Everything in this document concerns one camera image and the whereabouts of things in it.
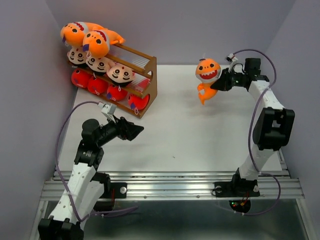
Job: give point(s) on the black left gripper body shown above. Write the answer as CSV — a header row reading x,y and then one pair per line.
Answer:
x,y
116,130

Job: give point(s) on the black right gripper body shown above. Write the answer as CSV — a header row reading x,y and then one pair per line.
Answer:
x,y
236,79

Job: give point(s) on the orange shark plush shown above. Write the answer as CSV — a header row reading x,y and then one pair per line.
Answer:
x,y
207,71
98,42
73,33

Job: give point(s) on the red shark plush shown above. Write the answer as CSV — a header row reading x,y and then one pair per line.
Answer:
x,y
137,103
116,93
80,78
97,86

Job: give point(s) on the boy doll table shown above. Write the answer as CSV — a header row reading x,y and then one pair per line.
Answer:
x,y
121,75

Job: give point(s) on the boy doll black hair front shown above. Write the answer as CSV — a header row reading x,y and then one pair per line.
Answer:
x,y
99,66

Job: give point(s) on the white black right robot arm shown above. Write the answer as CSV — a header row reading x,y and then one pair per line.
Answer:
x,y
269,129

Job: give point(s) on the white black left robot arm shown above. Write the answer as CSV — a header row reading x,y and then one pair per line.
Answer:
x,y
85,185

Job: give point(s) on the brown wooden toy shelf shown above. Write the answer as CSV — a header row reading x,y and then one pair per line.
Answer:
x,y
145,68

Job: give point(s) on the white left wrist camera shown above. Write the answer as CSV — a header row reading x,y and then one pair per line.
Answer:
x,y
107,109

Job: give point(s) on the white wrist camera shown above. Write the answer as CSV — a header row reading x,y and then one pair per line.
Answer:
x,y
231,58
107,109

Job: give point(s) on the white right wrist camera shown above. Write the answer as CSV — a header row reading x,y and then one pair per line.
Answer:
x,y
231,58

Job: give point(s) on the aluminium mounting rail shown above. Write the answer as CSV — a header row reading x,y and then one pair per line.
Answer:
x,y
188,186

